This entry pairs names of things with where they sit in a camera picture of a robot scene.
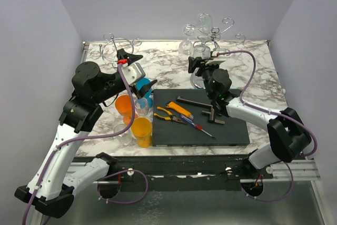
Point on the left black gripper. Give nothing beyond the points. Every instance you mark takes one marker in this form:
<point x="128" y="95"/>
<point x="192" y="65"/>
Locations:
<point x="143" y="90"/>

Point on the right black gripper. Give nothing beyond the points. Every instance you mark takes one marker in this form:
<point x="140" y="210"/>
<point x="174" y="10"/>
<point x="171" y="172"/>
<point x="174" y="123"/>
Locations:
<point x="198" y="63"/>

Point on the clear stemless wine glass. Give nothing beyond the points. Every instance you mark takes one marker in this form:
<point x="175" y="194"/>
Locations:
<point x="186" y="47"/>

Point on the clear tumbler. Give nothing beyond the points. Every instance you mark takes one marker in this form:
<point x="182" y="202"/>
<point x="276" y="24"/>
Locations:
<point x="201" y="49"/>

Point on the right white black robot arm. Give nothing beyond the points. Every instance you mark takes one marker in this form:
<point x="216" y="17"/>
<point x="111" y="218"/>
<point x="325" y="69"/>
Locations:
<point x="288" y="135"/>

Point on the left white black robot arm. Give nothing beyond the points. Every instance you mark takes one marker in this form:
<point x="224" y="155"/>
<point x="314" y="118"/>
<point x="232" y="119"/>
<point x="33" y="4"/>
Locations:
<point x="51" y="191"/>

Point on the small clear wine glass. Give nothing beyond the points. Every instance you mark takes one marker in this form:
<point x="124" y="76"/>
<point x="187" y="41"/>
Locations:
<point x="142" y="107"/>

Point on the tall chrome wine glass rack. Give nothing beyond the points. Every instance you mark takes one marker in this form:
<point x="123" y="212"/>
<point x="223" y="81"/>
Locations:
<point x="191" y="31"/>

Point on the orange plastic goblet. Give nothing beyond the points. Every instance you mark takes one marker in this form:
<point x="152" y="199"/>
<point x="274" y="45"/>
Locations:
<point x="124" y="106"/>

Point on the yellow utility knife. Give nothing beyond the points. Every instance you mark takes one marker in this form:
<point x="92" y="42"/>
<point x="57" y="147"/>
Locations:
<point x="174" y="106"/>

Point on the dark grey tray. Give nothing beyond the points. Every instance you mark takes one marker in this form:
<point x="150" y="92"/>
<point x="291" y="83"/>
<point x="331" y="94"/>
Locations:
<point x="169" y="133"/>

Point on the yellow plastic cup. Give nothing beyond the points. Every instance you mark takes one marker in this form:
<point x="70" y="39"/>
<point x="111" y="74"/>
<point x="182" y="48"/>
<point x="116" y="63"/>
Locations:
<point x="142" y="130"/>

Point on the red blue screwdriver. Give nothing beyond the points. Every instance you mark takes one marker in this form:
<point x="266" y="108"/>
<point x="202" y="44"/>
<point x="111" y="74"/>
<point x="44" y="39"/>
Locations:
<point x="194" y="125"/>

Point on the clear glass near front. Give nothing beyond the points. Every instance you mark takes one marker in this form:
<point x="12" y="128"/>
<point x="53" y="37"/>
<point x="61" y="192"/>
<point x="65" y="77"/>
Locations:
<point x="124" y="138"/>

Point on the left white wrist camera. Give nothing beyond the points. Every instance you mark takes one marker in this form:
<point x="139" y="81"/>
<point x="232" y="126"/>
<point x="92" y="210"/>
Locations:
<point x="132" y="72"/>

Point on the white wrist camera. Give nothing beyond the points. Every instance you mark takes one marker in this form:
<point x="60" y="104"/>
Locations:
<point x="132" y="72"/>
<point x="217" y="56"/>

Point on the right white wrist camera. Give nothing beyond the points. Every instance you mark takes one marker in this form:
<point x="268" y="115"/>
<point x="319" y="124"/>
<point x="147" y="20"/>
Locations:
<point x="217" y="56"/>

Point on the small chrome wire rack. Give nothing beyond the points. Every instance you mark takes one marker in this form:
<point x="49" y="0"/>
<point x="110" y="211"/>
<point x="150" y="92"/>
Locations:
<point x="107" y="50"/>

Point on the long black metal bracket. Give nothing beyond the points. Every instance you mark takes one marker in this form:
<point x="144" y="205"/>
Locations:
<point x="209" y="110"/>

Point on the yellow handled pliers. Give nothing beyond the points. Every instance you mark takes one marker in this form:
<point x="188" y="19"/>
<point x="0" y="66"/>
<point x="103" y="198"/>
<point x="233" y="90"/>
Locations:
<point x="170" y="117"/>

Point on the aluminium frame rail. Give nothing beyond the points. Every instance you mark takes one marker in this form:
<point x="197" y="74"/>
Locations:
<point x="229" y="168"/>

